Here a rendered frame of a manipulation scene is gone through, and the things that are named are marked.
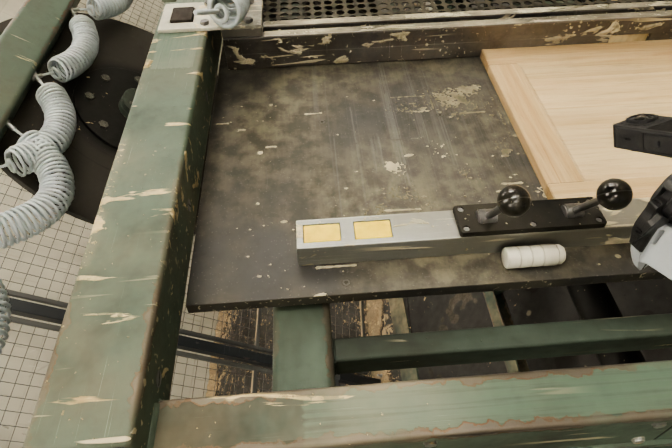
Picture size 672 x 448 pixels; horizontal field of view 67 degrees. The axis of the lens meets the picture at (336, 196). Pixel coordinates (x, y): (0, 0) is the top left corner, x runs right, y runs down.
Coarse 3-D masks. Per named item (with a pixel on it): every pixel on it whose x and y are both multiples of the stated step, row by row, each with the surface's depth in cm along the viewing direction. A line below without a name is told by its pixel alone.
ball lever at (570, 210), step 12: (612, 180) 59; (600, 192) 59; (612, 192) 58; (624, 192) 58; (564, 204) 70; (576, 204) 69; (588, 204) 65; (600, 204) 60; (612, 204) 59; (624, 204) 58; (576, 216) 69
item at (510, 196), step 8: (504, 192) 59; (512, 192) 58; (520, 192) 58; (528, 192) 59; (504, 200) 58; (512, 200) 58; (520, 200) 58; (528, 200) 58; (496, 208) 64; (504, 208) 58; (512, 208) 58; (520, 208) 58; (528, 208) 58; (480, 216) 68; (488, 216) 67; (496, 216) 68; (512, 216) 59
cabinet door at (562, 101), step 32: (512, 64) 100; (544, 64) 100; (576, 64) 100; (608, 64) 100; (640, 64) 100; (512, 96) 93; (544, 96) 93; (576, 96) 93; (608, 96) 93; (640, 96) 93; (544, 128) 87; (576, 128) 87; (608, 128) 87; (544, 160) 81; (576, 160) 82; (608, 160) 82; (640, 160) 81; (544, 192) 79; (576, 192) 77; (640, 192) 76
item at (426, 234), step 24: (360, 216) 71; (384, 216) 71; (408, 216) 71; (432, 216) 71; (624, 216) 71; (360, 240) 68; (384, 240) 68; (408, 240) 68; (432, 240) 68; (456, 240) 69; (480, 240) 69; (504, 240) 70; (528, 240) 70; (552, 240) 70; (576, 240) 71; (600, 240) 71; (624, 240) 72; (312, 264) 70
